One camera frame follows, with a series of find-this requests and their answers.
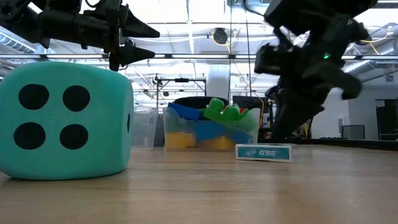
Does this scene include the grey box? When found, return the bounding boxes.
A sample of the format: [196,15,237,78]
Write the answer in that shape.
[341,124,366,140]

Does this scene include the dark cabinet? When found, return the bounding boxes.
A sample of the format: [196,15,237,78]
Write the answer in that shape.
[375,98,398,141]

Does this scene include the long overhead light bar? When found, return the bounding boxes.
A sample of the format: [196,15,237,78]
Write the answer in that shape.
[0,53,398,60]

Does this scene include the black cord reel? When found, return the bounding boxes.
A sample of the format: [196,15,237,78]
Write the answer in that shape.
[212,27,229,45]

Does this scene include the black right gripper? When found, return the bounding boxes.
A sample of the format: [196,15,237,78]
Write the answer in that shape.
[271,18,371,142]

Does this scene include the blue toy brick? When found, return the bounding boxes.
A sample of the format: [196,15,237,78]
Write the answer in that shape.
[194,121,252,144]
[167,102,203,121]

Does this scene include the black computer monitor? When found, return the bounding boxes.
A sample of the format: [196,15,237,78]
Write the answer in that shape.
[232,95,270,128]

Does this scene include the smoky grey plastic container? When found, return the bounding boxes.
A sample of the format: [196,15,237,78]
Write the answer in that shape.
[154,114,165,147]

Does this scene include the clear plastic container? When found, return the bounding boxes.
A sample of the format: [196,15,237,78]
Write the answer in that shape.
[163,105,261,152]
[132,107,160,151]

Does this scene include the green toy brick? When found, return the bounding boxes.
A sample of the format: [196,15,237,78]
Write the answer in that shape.
[203,97,250,123]

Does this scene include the black stand frame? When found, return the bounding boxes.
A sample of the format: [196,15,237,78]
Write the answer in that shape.
[155,77,208,108]

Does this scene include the teal card deck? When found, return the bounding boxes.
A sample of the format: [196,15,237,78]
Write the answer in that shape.
[234,143,294,164]

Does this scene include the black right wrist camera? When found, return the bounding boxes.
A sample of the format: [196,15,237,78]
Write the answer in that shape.
[254,42,301,76]

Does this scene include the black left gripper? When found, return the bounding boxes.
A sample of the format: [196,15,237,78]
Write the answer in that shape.
[40,0,161,72]

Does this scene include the yellow toy brick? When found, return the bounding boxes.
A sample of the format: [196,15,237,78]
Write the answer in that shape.
[164,132,197,151]
[201,136,236,151]

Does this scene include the teal foam die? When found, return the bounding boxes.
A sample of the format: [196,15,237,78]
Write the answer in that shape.
[0,60,135,181]

